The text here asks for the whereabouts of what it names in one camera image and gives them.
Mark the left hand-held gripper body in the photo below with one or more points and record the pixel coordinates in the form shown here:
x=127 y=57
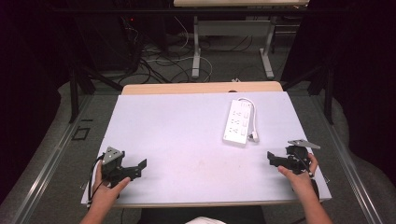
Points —
x=112 y=165

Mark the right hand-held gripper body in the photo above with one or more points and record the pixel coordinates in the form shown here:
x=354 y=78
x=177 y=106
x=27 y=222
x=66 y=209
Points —
x=299 y=157

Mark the person's right hand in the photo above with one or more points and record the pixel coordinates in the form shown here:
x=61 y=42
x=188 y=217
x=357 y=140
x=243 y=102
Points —
x=299 y=182

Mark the person's left hand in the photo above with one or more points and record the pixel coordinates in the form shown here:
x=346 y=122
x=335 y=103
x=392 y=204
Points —
x=106 y=193

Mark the white table cover board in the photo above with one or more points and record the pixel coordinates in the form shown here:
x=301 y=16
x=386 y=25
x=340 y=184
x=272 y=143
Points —
x=186 y=146

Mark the white power strip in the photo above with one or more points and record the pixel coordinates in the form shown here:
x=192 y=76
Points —
x=238 y=123

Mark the person's dark clothing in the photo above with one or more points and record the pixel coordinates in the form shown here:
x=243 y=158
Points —
x=162 y=219

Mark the black metal stand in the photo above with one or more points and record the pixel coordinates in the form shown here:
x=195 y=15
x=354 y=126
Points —
x=74 y=93
x=327 y=93

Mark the black curtain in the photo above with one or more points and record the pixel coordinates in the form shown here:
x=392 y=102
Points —
x=358 y=77
x=28 y=77

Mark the black computer tower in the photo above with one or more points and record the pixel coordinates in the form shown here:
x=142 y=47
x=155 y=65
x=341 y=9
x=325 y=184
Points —
x=106 y=40

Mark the white desk with metal legs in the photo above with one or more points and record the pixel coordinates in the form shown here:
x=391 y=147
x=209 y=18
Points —
x=233 y=28

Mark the metal floor rail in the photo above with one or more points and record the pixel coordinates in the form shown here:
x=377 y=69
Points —
x=43 y=169
x=348 y=161

